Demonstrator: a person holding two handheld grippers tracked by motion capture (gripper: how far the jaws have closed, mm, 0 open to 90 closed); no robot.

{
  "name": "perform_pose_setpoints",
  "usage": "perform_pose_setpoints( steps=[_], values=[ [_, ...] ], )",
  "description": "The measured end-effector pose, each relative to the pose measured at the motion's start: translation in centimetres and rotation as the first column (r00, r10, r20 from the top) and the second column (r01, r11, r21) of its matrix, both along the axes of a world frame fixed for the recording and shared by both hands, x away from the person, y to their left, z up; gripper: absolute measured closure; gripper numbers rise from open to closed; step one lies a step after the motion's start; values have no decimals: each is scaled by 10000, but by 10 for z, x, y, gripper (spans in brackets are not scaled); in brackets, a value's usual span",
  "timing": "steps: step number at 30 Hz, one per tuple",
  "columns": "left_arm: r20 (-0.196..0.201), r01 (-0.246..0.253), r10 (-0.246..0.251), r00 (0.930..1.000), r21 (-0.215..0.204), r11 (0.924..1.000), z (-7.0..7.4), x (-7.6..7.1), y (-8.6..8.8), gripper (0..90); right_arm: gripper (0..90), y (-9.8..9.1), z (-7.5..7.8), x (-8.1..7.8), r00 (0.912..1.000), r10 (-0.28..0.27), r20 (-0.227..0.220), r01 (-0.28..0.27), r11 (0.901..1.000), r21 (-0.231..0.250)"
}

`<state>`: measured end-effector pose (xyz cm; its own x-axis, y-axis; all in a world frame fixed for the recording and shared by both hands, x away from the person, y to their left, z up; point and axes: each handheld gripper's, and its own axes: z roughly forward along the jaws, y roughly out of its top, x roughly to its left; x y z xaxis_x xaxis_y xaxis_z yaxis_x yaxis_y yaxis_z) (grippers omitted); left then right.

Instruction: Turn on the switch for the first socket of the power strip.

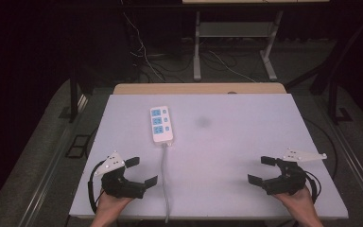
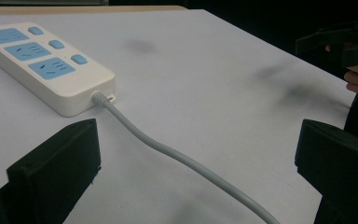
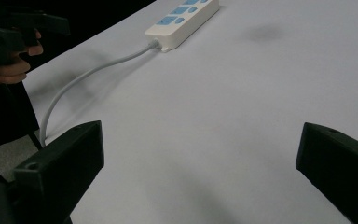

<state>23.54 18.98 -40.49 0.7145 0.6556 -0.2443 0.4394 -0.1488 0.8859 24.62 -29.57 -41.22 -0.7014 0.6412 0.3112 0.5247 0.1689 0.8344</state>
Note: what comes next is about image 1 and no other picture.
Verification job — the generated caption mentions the person's left hand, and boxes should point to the person's left hand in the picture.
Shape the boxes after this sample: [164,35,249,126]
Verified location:
[95,188,134,219]

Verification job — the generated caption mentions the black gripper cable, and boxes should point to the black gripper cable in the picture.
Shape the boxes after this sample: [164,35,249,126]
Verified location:
[303,170,322,203]
[87,160,106,215]

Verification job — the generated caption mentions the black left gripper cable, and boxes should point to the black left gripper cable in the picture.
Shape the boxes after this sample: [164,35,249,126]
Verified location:
[87,160,106,215]

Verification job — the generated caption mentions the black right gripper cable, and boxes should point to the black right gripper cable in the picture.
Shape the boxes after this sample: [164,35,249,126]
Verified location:
[303,170,322,203]

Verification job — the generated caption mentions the aluminium floor rail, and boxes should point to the aluminium floor rail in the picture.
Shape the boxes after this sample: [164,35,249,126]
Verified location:
[311,94,363,221]
[18,94,90,227]

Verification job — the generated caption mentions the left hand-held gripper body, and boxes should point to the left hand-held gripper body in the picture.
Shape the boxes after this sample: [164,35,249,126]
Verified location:
[94,150,147,200]

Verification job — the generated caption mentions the white metal frame desk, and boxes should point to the white metal frame desk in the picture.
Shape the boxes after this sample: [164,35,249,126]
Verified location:
[181,0,331,82]

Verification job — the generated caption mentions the white floor cable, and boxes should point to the white floor cable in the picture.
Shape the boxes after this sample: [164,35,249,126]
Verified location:
[207,50,257,83]
[122,11,167,83]

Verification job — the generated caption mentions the person's right hand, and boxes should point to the person's right hand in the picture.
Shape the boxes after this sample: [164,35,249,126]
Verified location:
[272,185,320,220]

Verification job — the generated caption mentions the black floor cable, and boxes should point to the black floor cable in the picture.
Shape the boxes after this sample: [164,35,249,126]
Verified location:
[302,117,338,182]

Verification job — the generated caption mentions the grey power strip cable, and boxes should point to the grey power strip cable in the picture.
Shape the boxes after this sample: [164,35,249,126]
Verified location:
[160,143,173,224]

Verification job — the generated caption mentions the wooden table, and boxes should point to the wooden table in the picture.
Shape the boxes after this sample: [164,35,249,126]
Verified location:
[112,82,287,96]

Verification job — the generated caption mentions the white power strip blue sockets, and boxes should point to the white power strip blue sockets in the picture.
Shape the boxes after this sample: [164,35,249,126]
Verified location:
[148,105,175,147]

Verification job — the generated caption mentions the black metal stand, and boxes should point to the black metal stand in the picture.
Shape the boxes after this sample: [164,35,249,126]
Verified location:
[285,18,363,125]

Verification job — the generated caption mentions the black floor bracket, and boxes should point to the black floor bracket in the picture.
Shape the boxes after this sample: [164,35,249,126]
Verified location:
[64,134,92,159]

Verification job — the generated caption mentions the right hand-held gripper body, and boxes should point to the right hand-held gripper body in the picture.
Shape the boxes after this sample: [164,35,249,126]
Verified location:
[263,147,328,197]

